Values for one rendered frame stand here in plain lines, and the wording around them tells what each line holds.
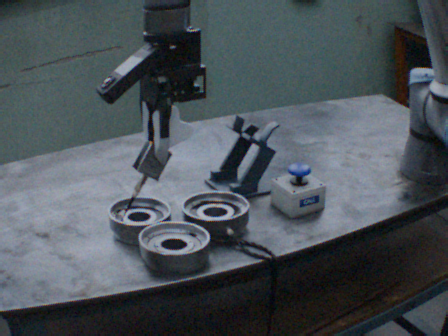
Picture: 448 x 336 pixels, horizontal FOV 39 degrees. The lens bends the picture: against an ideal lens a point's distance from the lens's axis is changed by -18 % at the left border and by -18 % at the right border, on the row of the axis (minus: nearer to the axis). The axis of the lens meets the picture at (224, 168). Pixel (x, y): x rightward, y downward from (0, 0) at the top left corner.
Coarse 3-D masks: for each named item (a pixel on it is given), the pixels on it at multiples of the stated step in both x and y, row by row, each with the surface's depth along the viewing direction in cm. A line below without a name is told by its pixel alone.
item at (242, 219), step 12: (204, 192) 123; (216, 192) 123; (228, 192) 123; (192, 204) 122; (216, 204) 122; (240, 204) 121; (192, 216) 115; (204, 216) 118; (216, 216) 122; (228, 216) 118; (240, 216) 115; (204, 228) 115; (216, 228) 114; (228, 228) 115; (240, 228) 116
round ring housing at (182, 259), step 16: (160, 224) 113; (176, 224) 113; (192, 224) 112; (144, 240) 110; (160, 240) 110; (176, 240) 111; (208, 240) 108; (144, 256) 107; (160, 256) 104; (176, 256) 104; (192, 256) 105; (208, 256) 108; (160, 272) 106; (176, 272) 106; (192, 272) 107
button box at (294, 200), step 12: (276, 180) 126; (288, 180) 126; (312, 180) 126; (276, 192) 126; (288, 192) 122; (300, 192) 122; (312, 192) 123; (324, 192) 124; (276, 204) 126; (288, 204) 123; (300, 204) 122; (312, 204) 124; (324, 204) 125; (288, 216) 123
